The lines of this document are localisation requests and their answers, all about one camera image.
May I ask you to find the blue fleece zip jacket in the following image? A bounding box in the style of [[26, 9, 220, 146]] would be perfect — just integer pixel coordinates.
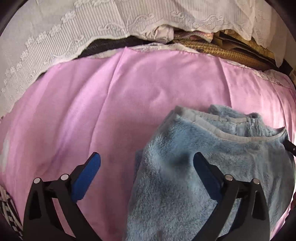
[[123, 105, 295, 240]]

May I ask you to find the pink bed sheet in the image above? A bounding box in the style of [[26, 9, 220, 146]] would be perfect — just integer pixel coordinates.
[[1, 48, 295, 240]]

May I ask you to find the white lace cover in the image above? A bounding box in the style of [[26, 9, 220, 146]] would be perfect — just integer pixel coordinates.
[[1, 1, 289, 115]]

